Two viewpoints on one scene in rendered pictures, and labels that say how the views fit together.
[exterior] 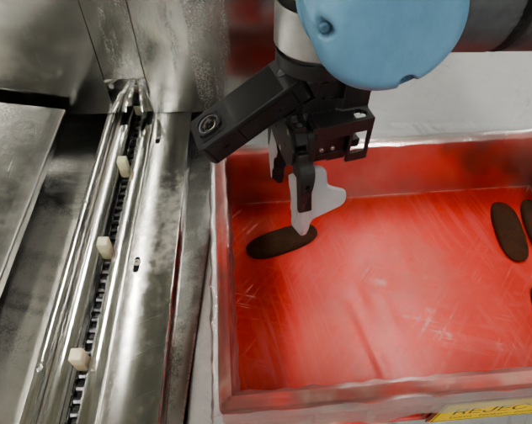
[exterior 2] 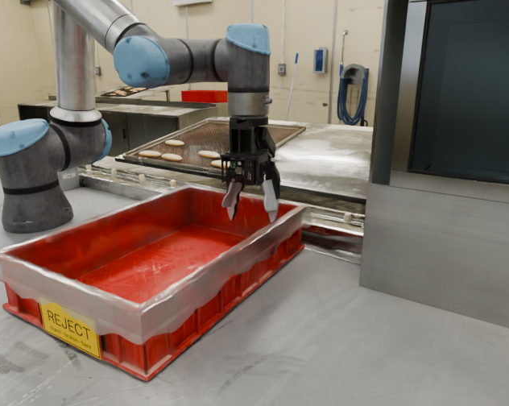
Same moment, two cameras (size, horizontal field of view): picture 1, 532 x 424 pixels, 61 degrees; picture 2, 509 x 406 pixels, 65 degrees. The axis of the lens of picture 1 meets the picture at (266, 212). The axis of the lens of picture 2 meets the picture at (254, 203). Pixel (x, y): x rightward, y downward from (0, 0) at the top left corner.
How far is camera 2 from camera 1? 103 cm
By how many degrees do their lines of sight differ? 97
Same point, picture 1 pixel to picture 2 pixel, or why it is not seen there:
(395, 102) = (352, 370)
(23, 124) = not seen: hidden behind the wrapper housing
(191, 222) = not seen: hidden behind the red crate
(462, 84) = not seen: outside the picture
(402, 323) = (165, 263)
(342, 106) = (235, 149)
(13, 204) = (329, 189)
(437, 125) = (285, 376)
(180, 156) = (338, 228)
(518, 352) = (99, 283)
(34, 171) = (349, 194)
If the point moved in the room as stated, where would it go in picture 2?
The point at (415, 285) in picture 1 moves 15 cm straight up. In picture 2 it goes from (173, 275) to (167, 197)
